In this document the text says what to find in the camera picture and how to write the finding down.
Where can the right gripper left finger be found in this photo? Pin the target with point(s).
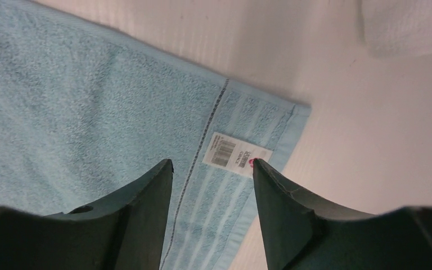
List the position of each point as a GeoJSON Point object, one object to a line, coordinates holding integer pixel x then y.
{"type": "Point", "coordinates": [122, 230]}

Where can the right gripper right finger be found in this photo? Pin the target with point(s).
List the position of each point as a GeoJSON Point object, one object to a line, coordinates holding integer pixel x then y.
{"type": "Point", "coordinates": [302, 230]}

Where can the light blue towel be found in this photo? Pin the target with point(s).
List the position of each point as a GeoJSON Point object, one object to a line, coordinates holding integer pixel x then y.
{"type": "Point", "coordinates": [84, 110]}

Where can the white crumpled towel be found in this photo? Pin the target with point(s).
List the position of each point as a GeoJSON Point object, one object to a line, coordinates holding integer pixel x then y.
{"type": "Point", "coordinates": [397, 28]}

